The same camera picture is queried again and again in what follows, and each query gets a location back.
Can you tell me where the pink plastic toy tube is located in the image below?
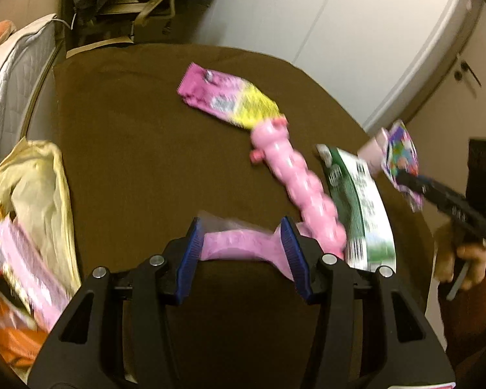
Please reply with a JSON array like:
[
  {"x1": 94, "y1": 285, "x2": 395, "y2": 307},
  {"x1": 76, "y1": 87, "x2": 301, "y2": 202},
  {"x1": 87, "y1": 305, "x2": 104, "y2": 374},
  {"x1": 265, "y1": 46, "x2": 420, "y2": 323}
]
[{"x1": 249, "y1": 115, "x2": 348, "y2": 258}]

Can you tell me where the white wardrobe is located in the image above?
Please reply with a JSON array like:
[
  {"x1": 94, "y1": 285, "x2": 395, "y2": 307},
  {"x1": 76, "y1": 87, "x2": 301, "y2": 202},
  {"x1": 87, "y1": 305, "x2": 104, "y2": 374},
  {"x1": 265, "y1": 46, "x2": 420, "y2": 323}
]
[{"x1": 190, "y1": 0, "x2": 482, "y2": 130}]

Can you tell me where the magenta wrapper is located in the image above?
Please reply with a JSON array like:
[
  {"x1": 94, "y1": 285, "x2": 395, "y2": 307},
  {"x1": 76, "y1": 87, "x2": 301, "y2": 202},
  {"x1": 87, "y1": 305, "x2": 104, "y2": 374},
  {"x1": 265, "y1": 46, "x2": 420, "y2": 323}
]
[{"x1": 198, "y1": 211, "x2": 308, "y2": 282}]

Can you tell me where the light pink wrapper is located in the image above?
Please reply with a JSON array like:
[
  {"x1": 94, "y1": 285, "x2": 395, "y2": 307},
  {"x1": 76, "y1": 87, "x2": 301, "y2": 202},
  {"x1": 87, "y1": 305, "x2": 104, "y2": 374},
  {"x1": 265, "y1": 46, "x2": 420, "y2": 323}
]
[{"x1": 0, "y1": 219, "x2": 71, "y2": 331}]

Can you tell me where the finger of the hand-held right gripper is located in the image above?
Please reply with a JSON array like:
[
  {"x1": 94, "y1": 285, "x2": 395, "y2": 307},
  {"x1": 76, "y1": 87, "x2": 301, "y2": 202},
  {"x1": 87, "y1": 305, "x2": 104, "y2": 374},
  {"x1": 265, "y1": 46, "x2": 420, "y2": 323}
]
[{"x1": 397, "y1": 172, "x2": 486, "y2": 246}]

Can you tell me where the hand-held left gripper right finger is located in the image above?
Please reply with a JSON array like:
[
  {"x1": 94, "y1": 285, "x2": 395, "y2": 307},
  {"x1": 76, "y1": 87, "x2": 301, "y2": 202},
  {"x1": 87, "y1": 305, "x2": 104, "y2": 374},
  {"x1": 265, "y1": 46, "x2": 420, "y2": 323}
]
[{"x1": 281, "y1": 216, "x2": 456, "y2": 389}]

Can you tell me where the beige chair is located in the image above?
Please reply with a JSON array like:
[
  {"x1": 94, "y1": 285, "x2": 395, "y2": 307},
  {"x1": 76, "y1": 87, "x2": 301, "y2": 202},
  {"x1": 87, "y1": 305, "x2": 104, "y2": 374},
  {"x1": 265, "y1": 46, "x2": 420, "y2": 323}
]
[{"x1": 101, "y1": 0, "x2": 179, "y2": 35}]

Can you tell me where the pink yellow wrapper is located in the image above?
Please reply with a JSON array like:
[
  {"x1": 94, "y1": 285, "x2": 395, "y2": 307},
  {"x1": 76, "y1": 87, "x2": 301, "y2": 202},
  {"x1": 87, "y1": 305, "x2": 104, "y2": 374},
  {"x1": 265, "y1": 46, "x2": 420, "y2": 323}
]
[{"x1": 177, "y1": 63, "x2": 282, "y2": 130}]

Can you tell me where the yellow plastic bag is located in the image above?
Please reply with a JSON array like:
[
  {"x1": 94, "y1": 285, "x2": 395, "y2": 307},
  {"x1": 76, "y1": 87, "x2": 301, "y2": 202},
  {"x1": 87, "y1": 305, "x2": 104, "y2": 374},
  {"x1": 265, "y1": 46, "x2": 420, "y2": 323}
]
[{"x1": 0, "y1": 140, "x2": 82, "y2": 373}]

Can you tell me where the purple cartoon wrapper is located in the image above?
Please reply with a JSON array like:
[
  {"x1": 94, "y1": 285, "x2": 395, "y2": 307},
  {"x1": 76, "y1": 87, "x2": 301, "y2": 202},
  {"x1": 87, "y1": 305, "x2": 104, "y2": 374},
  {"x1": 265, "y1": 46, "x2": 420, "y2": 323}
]
[{"x1": 356, "y1": 121, "x2": 425, "y2": 212}]

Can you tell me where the green white wrapper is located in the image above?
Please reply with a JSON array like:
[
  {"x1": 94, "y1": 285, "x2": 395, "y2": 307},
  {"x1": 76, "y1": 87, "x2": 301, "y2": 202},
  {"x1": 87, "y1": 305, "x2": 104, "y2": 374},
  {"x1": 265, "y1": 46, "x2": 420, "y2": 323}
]
[{"x1": 316, "y1": 144, "x2": 398, "y2": 272}]

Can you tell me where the person's right forearm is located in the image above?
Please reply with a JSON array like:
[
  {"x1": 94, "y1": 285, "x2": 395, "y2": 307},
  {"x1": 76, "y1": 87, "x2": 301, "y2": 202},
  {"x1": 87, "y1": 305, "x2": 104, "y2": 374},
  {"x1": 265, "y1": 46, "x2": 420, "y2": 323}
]
[{"x1": 437, "y1": 259, "x2": 486, "y2": 389}]

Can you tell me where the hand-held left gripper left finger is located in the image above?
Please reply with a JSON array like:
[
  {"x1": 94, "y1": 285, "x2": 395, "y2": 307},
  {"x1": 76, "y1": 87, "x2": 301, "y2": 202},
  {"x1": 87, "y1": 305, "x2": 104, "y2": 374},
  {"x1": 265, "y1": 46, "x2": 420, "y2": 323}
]
[{"x1": 28, "y1": 218, "x2": 205, "y2": 389}]

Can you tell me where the white quilted mattress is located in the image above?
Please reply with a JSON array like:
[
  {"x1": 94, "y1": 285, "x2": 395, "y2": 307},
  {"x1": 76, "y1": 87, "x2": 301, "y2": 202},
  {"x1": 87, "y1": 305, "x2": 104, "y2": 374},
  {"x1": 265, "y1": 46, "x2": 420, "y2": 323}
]
[{"x1": 0, "y1": 14, "x2": 59, "y2": 171}]

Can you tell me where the black door handle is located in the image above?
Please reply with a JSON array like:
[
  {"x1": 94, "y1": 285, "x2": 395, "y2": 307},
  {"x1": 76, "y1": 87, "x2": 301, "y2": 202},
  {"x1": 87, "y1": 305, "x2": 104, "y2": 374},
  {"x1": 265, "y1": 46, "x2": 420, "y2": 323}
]
[{"x1": 454, "y1": 61, "x2": 482, "y2": 88}]

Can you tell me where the person's right hand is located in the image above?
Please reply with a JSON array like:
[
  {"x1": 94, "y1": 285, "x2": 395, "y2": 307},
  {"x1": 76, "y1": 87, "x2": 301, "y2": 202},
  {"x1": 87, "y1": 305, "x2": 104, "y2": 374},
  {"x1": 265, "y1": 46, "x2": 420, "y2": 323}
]
[{"x1": 433, "y1": 221, "x2": 486, "y2": 291}]

